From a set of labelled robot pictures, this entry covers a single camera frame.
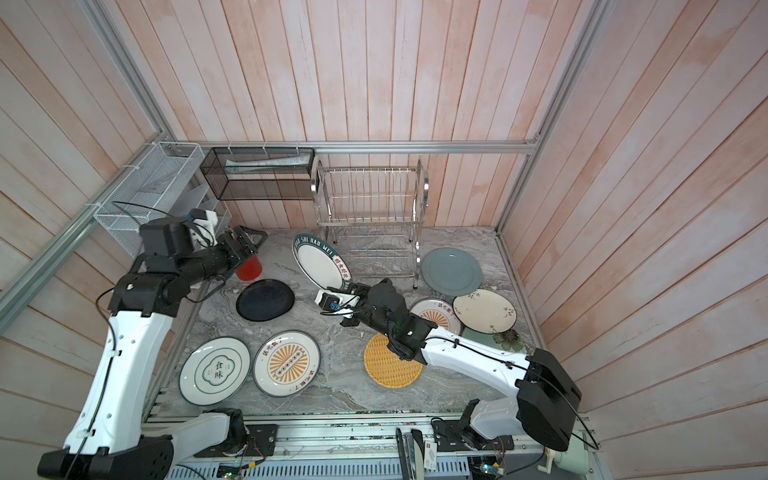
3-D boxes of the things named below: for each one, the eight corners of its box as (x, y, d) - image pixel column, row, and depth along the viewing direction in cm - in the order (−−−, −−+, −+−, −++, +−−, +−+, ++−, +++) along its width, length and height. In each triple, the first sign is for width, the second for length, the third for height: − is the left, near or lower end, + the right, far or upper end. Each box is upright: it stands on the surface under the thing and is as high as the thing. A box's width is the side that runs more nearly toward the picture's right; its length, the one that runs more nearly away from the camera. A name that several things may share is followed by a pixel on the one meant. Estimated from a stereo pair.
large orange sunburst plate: (248, 397, 82) (245, 395, 80) (265, 333, 94) (263, 330, 93) (315, 397, 82) (313, 395, 81) (323, 333, 94) (322, 330, 93)
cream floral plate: (458, 338, 93) (462, 331, 89) (451, 297, 102) (454, 289, 98) (516, 338, 93) (523, 331, 89) (504, 297, 102) (509, 289, 98)
